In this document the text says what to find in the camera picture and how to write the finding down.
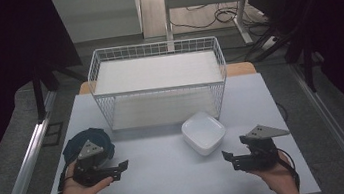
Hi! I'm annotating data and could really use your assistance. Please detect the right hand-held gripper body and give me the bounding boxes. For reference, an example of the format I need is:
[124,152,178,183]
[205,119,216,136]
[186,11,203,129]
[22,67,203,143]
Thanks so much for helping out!
[240,120,295,173]

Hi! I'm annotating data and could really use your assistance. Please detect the aluminium rail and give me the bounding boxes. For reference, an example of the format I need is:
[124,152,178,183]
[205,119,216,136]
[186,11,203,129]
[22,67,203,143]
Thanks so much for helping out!
[288,53,344,194]
[0,89,72,194]

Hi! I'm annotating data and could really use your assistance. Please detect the round container with blue lid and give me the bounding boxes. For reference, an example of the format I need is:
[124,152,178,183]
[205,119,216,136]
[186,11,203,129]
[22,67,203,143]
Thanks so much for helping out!
[59,124,118,169]

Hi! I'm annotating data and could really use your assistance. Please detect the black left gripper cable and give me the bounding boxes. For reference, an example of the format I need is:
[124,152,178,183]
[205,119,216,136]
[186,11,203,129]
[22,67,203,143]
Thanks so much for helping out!
[52,163,74,194]

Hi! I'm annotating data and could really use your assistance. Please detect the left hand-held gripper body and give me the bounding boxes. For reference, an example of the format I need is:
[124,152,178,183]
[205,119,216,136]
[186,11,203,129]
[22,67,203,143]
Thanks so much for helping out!
[67,137,114,191]

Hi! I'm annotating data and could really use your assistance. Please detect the white square dish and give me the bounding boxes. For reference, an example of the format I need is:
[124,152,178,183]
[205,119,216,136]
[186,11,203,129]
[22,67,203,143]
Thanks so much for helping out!
[178,107,230,160]

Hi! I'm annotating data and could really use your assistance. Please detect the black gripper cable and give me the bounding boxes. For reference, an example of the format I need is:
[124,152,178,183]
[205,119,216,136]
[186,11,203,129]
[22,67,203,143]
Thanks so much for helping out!
[52,163,74,194]
[276,145,303,194]

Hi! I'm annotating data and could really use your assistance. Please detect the white power strip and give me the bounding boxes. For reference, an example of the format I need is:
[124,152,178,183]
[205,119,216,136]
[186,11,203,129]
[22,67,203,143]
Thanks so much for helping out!
[259,35,282,52]

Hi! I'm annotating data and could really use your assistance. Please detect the black square floor frame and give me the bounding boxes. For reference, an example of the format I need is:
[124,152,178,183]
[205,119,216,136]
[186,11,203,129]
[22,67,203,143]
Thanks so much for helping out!
[39,120,67,148]

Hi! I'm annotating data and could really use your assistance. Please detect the thin black table cable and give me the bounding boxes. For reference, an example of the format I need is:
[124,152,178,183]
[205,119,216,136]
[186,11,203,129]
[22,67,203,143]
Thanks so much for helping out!
[275,99,290,125]

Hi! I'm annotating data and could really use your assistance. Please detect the wooden table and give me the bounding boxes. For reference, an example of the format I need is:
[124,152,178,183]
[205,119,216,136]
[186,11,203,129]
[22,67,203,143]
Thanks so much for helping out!
[76,59,258,98]

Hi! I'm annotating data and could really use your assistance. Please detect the person's right hand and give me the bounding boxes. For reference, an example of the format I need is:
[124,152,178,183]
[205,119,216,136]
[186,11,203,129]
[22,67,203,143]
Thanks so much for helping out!
[245,147,306,194]

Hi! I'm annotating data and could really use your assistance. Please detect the white wire shelf rack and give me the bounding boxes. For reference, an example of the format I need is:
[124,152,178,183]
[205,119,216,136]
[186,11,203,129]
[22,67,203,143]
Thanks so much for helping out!
[83,32,234,137]

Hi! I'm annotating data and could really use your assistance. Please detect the black floor cables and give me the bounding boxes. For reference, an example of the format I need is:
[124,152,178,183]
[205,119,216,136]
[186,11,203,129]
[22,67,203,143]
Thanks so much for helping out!
[166,0,271,40]

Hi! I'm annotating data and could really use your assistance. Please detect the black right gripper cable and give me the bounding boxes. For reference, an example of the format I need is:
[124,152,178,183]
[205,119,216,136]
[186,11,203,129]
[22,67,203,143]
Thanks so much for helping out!
[276,145,303,194]

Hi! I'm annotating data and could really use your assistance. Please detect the white cabinet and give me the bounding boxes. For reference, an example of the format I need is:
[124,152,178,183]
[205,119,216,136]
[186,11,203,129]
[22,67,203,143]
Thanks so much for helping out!
[50,0,147,48]

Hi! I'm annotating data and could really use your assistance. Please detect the black metal stand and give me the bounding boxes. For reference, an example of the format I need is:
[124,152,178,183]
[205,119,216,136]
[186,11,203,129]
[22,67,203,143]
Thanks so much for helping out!
[237,0,344,102]
[28,53,94,125]

